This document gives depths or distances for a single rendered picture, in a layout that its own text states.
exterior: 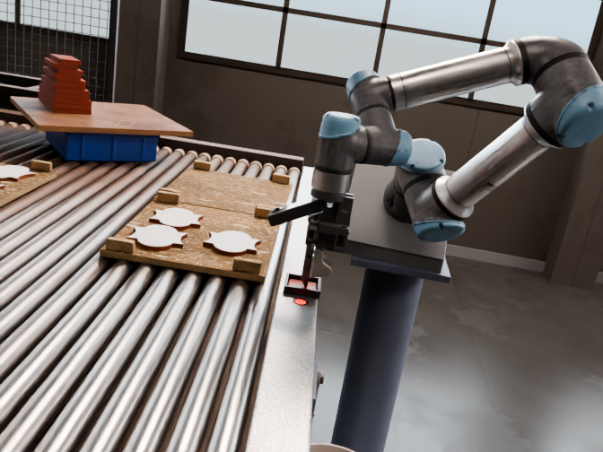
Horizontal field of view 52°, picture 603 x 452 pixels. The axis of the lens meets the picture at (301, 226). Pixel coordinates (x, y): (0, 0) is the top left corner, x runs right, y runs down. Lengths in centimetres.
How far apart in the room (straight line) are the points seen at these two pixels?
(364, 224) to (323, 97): 284
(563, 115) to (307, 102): 333
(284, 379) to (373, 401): 95
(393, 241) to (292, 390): 80
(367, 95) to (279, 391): 64
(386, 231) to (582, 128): 62
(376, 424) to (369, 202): 68
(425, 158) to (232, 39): 312
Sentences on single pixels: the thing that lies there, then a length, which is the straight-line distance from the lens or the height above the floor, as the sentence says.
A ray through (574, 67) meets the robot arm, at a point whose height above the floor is 144.
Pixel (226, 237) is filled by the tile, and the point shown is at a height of 95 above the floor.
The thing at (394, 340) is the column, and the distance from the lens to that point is 182.
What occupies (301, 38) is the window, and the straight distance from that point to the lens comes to 445.
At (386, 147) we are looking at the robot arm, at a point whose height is 124.
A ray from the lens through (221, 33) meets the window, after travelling 455.
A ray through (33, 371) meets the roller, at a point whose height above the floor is 92.
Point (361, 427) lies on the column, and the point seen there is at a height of 32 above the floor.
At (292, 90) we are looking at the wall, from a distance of 449.
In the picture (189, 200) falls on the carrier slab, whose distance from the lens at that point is 173.
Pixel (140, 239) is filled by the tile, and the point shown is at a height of 95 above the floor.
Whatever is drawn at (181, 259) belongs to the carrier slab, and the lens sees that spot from 132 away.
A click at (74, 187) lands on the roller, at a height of 92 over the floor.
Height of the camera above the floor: 143
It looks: 18 degrees down
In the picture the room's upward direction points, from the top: 9 degrees clockwise
